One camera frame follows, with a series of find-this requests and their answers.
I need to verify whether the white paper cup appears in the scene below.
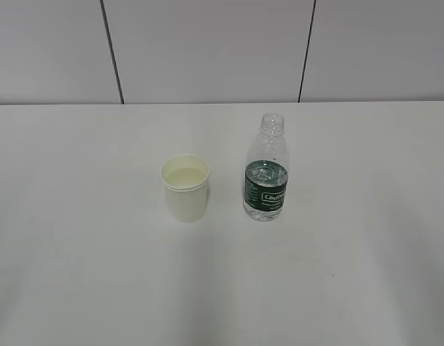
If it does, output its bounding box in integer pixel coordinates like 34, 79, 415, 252
160, 154, 210, 223

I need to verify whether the clear water bottle green label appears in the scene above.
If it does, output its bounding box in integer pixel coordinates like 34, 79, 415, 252
244, 113, 290, 222

